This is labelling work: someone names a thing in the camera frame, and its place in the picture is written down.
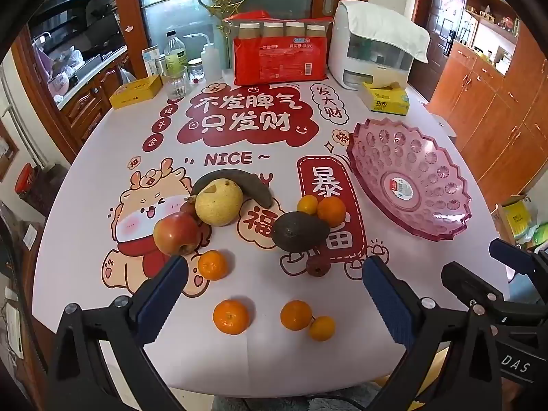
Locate dark overripe banana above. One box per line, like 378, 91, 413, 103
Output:
191, 170, 275, 209

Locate clear drinking glass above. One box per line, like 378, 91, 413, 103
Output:
161, 66, 190, 99

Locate pink plastic bag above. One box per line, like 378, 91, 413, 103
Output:
34, 36, 71, 95

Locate red apple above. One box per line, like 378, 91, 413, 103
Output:
153, 211, 201, 255

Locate red container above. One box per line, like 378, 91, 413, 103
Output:
15, 163, 41, 195

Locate white carton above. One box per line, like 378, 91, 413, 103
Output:
142, 45, 165, 78

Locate wooden wall cabinets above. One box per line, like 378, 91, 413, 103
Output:
428, 38, 548, 198

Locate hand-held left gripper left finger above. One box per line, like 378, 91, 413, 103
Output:
45, 254, 189, 411

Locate green plastic bag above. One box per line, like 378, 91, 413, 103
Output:
516, 220, 548, 251

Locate yellow pear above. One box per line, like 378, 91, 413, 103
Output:
195, 178, 244, 227

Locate wooden open shelf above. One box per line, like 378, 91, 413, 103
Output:
460, 0, 527, 78

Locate dark green avocado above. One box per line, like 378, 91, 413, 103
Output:
272, 212, 331, 252

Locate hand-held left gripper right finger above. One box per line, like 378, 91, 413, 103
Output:
362, 254, 510, 411

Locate white squeeze wash bottle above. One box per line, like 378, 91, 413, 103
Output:
188, 33, 219, 84

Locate white cloth cover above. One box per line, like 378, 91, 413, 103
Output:
340, 0, 431, 61

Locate red paper cup pack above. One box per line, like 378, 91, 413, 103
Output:
223, 11, 335, 86

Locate dark brown entry door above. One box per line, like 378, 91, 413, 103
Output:
413, 0, 467, 99

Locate yellow tissue box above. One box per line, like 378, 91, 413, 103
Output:
357, 80, 410, 115

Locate yellow cardboard box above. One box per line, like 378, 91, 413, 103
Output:
109, 74, 162, 110

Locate clear bottle green label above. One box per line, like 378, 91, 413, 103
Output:
165, 30, 189, 78

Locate white countertop dispenser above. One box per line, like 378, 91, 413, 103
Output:
327, 1, 414, 90

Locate pink plastic fruit bowl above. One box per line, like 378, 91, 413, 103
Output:
346, 119, 472, 241

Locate yellow bag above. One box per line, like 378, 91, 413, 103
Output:
503, 201, 536, 240

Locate wooden kitchen base cabinet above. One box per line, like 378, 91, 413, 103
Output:
55, 51, 129, 138

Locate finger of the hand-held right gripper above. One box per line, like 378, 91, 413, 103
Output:
441, 261, 521, 324
489, 238, 548, 285

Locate brown cardboard box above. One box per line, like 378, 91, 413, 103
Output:
490, 195, 532, 245

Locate black range hood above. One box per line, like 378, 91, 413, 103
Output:
30, 0, 125, 56

